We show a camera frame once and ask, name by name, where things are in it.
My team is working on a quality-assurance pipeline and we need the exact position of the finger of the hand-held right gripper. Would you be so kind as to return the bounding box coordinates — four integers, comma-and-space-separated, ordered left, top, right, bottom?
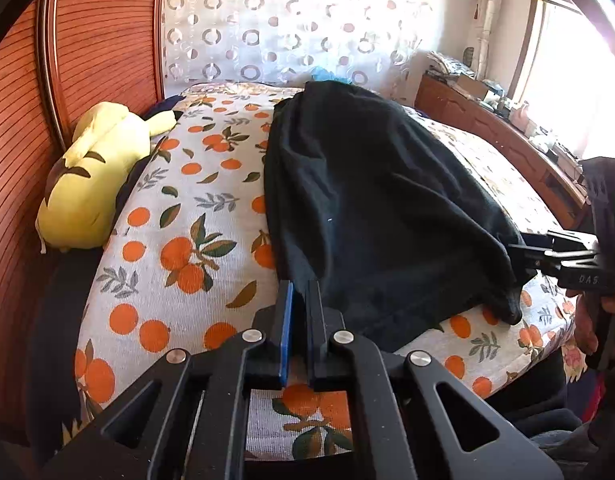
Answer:
521, 229, 601, 256
506, 243, 602, 277

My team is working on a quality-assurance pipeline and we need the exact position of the orange fruit print sheet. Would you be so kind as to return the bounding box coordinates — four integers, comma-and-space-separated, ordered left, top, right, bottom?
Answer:
62, 81, 578, 461

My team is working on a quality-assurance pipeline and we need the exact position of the person's right hand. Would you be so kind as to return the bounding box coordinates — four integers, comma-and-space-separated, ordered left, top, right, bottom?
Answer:
573, 290, 615, 373

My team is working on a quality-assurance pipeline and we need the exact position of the clutter on cabinet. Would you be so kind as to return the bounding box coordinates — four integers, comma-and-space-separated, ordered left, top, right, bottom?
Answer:
426, 50, 591, 183

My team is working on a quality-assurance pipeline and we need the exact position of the wooden cabinet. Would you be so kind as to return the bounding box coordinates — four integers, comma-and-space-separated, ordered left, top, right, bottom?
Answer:
415, 74, 594, 231

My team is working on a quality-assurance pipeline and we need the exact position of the black t-shirt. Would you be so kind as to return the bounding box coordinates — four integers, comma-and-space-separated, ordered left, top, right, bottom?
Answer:
263, 80, 538, 353

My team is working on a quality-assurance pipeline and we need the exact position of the floral blanket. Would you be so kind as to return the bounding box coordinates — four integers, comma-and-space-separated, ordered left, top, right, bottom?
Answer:
402, 102, 595, 386

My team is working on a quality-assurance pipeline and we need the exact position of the white ring pattern curtain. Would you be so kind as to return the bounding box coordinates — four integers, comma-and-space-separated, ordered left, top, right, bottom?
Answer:
160, 0, 481, 106

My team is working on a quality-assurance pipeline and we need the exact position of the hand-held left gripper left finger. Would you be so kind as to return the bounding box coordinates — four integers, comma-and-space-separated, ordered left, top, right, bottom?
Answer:
47, 280, 295, 480

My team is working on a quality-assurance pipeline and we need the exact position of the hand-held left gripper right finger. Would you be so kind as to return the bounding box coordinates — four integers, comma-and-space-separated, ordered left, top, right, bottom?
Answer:
304, 280, 565, 480

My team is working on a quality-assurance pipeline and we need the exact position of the yellow plush toy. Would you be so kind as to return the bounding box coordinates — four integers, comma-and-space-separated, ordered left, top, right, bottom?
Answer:
34, 101, 177, 255

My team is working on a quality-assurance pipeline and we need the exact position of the wooden slatted headboard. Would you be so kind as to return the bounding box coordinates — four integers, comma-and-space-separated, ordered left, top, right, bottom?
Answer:
0, 0, 168, 448

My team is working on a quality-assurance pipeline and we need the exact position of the red cloth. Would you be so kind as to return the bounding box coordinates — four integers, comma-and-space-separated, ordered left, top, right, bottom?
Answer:
582, 375, 608, 423

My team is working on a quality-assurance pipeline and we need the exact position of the grey cloth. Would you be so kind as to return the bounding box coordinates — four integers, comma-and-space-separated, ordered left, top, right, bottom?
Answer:
527, 420, 615, 480

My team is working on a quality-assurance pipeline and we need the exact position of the bright window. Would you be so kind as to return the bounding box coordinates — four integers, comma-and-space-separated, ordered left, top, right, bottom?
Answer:
510, 0, 615, 161

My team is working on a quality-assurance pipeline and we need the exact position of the blue plastic object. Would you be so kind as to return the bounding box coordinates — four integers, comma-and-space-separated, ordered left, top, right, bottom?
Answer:
310, 65, 357, 86

